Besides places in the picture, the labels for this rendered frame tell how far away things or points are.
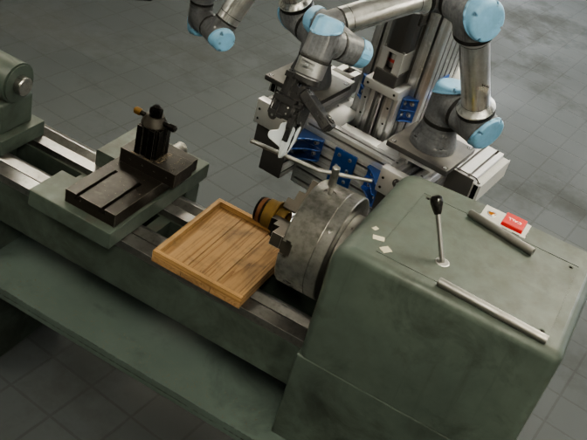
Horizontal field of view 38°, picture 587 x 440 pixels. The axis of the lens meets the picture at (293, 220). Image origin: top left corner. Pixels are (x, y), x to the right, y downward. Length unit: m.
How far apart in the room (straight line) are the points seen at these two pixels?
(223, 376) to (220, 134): 2.37
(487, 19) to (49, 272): 1.59
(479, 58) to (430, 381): 0.90
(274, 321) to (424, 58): 1.05
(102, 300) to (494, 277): 1.29
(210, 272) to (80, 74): 2.87
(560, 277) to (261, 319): 0.81
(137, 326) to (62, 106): 2.29
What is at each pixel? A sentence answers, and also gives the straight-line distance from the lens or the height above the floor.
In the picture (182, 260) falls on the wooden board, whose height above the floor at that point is 0.89.
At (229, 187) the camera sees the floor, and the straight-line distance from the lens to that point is 4.44.
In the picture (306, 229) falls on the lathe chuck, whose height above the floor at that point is 1.18.
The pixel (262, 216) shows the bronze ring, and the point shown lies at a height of 1.09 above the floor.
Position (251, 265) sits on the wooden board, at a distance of 2.56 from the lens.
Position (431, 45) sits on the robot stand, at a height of 1.41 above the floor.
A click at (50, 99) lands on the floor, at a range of 4.92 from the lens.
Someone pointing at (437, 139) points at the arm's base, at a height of 1.22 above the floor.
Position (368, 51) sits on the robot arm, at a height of 1.62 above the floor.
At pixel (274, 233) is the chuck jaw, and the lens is 2.30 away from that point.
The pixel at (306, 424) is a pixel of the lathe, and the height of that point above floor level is 0.64.
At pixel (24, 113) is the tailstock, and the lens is 2.94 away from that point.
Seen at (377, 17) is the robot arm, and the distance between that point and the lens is 2.35.
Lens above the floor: 2.49
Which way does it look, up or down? 35 degrees down
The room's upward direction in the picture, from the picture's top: 16 degrees clockwise
